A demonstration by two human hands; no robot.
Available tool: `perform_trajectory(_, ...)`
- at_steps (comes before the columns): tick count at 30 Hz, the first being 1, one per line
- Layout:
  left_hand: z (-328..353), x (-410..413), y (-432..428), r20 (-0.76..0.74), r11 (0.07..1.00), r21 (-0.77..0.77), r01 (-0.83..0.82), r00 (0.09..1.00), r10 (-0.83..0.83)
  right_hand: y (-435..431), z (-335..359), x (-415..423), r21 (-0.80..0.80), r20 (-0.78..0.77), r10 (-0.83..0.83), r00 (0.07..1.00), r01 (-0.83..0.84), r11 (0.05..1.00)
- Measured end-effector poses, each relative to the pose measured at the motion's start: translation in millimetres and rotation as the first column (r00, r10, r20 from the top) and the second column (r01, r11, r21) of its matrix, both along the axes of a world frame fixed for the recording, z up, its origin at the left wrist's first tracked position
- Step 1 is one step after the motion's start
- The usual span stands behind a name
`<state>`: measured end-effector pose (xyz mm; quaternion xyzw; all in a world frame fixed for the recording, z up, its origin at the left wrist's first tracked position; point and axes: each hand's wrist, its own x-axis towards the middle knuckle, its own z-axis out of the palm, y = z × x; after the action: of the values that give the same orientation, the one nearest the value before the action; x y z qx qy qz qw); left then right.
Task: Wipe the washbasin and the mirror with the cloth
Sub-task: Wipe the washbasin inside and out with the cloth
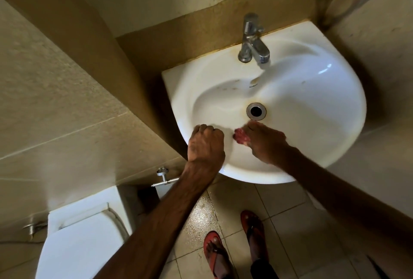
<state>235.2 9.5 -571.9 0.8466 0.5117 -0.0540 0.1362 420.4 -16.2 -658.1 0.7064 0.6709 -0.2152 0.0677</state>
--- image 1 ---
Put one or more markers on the person's left hand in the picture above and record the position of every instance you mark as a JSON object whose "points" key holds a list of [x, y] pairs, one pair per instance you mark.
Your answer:
{"points": [[206, 149]]}

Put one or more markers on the person's right hand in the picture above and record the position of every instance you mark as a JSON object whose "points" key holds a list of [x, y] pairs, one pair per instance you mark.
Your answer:
{"points": [[267, 146]]}

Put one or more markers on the red checked cloth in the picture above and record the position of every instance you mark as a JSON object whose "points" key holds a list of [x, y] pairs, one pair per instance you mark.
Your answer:
{"points": [[240, 135]]}

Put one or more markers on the white wash basin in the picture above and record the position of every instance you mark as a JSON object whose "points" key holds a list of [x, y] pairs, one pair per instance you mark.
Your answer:
{"points": [[306, 101]]}

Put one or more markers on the person's left forearm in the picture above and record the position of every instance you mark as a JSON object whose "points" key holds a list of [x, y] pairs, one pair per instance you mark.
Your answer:
{"points": [[155, 233]]}

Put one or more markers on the person's right forearm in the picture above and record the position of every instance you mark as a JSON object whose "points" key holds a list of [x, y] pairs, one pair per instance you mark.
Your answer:
{"points": [[348, 201]]}

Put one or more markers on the chrome sink drain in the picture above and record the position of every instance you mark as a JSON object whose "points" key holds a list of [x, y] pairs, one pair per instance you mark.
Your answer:
{"points": [[256, 111]]}

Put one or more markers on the person's right red flip-flop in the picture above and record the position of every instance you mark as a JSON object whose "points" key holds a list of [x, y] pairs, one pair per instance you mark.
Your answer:
{"points": [[248, 220]]}

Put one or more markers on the person's red flip-flop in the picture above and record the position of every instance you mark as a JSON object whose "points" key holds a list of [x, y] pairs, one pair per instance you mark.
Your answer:
{"points": [[248, 220], [209, 240]]}

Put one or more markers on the person's left red flip-flop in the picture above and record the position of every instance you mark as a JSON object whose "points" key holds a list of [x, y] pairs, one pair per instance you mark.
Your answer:
{"points": [[209, 240]]}

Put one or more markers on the person's right leg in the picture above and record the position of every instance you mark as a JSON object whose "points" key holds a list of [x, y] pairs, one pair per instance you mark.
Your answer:
{"points": [[259, 249]]}

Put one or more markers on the person's leg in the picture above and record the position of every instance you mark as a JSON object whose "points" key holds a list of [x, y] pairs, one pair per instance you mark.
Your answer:
{"points": [[259, 249], [221, 262]]}

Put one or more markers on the chrome basin faucet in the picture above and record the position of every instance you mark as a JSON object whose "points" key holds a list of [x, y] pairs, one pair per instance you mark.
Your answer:
{"points": [[253, 43]]}

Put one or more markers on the person's left leg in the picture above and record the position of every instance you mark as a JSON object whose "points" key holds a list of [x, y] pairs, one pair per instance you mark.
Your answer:
{"points": [[221, 262]]}

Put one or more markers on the chrome toilet paper holder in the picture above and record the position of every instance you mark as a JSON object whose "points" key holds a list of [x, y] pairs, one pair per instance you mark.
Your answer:
{"points": [[163, 175]]}

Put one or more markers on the white toilet paper roll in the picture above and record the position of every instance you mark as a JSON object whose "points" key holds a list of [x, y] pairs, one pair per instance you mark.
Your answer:
{"points": [[164, 190]]}

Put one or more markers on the chrome angle valve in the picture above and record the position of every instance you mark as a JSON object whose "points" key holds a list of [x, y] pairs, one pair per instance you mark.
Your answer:
{"points": [[34, 228]]}

